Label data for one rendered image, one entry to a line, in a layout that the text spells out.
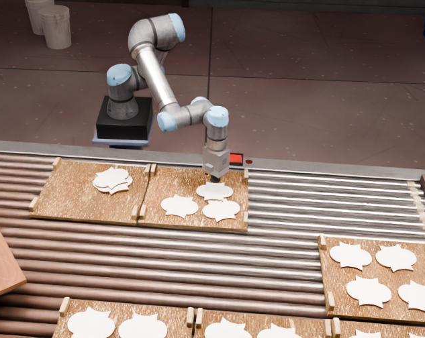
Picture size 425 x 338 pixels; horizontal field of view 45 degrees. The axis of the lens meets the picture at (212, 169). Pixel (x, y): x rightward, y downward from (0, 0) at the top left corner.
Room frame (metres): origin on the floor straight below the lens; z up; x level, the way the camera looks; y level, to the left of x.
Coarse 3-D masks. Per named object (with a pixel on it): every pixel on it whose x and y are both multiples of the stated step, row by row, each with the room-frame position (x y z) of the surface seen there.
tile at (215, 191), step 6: (204, 186) 1.60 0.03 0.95; (210, 186) 1.60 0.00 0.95; (216, 186) 1.60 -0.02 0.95; (222, 186) 1.60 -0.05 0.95; (198, 192) 1.56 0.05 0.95; (204, 192) 1.56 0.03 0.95; (210, 192) 1.56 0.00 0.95; (216, 192) 1.56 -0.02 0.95; (222, 192) 1.56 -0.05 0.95; (228, 192) 1.56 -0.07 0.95; (210, 198) 1.52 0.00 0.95; (216, 198) 1.53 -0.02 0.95; (222, 198) 1.53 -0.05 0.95
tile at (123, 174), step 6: (96, 174) 1.64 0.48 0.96; (102, 174) 1.64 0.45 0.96; (108, 174) 1.64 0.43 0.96; (114, 174) 1.64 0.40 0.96; (120, 174) 1.64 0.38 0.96; (126, 174) 1.64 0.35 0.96; (96, 180) 1.59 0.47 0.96; (102, 180) 1.60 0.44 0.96; (108, 180) 1.60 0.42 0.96; (114, 180) 1.60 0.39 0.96; (120, 180) 1.60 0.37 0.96; (102, 186) 1.56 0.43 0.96; (108, 186) 1.57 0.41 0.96; (114, 186) 1.57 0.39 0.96
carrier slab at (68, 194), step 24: (72, 168) 1.70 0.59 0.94; (96, 168) 1.71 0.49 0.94; (120, 168) 1.71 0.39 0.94; (144, 168) 1.72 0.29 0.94; (48, 192) 1.54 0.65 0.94; (72, 192) 1.54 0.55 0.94; (96, 192) 1.55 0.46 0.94; (120, 192) 1.55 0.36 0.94; (144, 192) 1.56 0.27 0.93; (48, 216) 1.40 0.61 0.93; (72, 216) 1.41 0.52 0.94; (96, 216) 1.41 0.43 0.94; (120, 216) 1.42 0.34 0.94
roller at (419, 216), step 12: (36, 192) 1.57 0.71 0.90; (252, 204) 1.54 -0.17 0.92; (264, 204) 1.54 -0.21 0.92; (276, 204) 1.54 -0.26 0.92; (288, 204) 1.54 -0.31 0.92; (360, 216) 1.51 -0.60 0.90; (372, 216) 1.51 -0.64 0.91; (384, 216) 1.51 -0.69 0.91; (396, 216) 1.51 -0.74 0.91; (408, 216) 1.51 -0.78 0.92; (420, 216) 1.50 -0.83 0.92
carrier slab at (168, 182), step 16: (160, 176) 1.67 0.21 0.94; (176, 176) 1.67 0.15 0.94; (192, 176) 1.68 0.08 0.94; (208, 176) 1.68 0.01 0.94; (224, 176) 1.69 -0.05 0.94; (240, 176) 1.69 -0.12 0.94; (160, 192) 1.56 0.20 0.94; (176, 192) 1.57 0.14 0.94; (192, 192) 1.57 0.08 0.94; (240, 192) 1.58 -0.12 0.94; (160, 208) 1.47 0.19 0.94; (240, 208) 1.49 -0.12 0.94; (144, 224) 1.39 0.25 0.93; (160, 224) 1.39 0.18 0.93; (176, 224) 1.39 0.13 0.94; (192, 224) 1.39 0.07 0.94; (208, 224) 1.39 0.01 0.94; (224, 224) 1.40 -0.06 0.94; (240, 224) 1.40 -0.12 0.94
